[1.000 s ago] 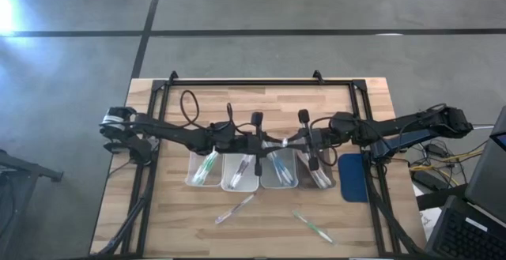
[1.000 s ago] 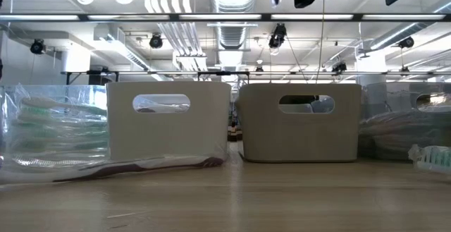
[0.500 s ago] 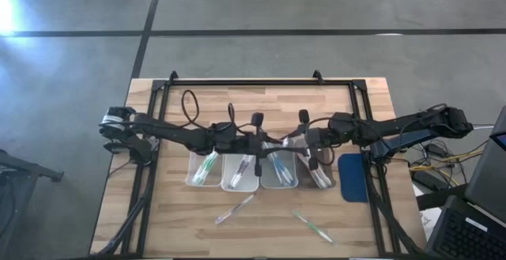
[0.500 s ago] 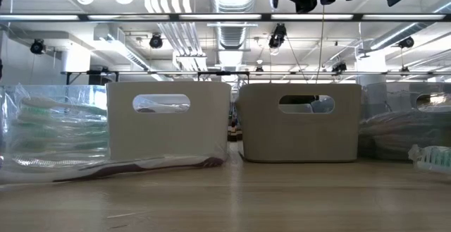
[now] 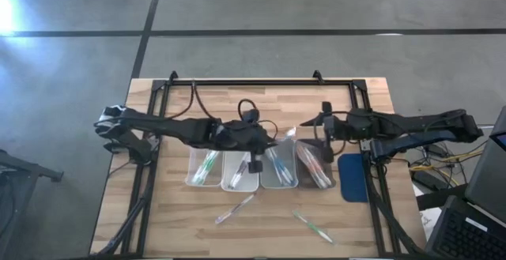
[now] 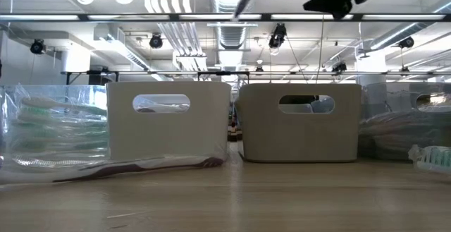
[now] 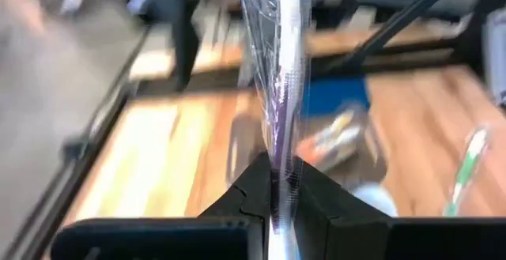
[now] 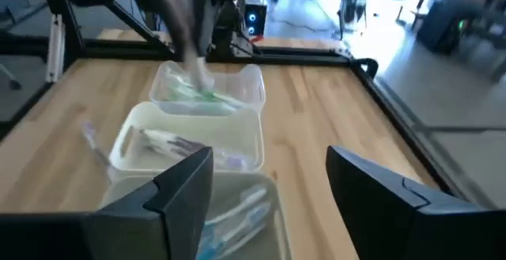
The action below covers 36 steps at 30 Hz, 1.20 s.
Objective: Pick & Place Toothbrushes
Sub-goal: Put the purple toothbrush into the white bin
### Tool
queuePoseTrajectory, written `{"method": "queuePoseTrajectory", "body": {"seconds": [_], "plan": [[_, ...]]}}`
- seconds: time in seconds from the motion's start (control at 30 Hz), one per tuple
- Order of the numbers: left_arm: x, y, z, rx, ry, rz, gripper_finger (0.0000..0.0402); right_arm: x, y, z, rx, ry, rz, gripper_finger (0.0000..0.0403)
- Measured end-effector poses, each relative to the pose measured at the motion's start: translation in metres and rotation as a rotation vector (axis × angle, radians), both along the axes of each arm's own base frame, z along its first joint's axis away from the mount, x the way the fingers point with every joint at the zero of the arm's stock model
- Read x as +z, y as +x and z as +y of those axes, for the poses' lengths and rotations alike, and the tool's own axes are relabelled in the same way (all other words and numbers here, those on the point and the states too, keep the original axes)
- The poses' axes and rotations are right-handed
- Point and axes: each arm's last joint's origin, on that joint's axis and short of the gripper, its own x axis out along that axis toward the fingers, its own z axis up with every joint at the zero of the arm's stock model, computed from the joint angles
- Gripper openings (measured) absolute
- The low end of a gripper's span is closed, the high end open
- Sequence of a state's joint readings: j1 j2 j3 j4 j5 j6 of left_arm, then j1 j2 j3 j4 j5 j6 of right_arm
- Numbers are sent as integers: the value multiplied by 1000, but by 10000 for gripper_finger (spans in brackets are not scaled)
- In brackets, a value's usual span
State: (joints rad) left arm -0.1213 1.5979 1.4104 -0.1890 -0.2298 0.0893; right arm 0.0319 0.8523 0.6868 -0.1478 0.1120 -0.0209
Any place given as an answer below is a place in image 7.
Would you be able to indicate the purple white toothbrush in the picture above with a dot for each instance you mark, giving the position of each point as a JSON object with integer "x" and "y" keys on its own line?
{"x": 288, "y": 35}

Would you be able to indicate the blue mat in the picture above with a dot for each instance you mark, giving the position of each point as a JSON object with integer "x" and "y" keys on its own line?
{"x": 336, "y": 94}

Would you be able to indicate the orange white wrapped toothbrush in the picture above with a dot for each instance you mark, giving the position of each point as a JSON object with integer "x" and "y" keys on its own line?
{"x": 342, "y": 123}

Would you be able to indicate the grey plastic bin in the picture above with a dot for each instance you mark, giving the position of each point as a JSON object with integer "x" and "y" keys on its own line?
{"x": 375, "y": 200}

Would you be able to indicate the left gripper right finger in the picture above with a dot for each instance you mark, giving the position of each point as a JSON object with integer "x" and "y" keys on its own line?
{"x": 356, "y": 236}

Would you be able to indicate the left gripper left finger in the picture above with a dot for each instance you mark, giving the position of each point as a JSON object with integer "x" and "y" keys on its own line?
{"x": 178, "y": 236}

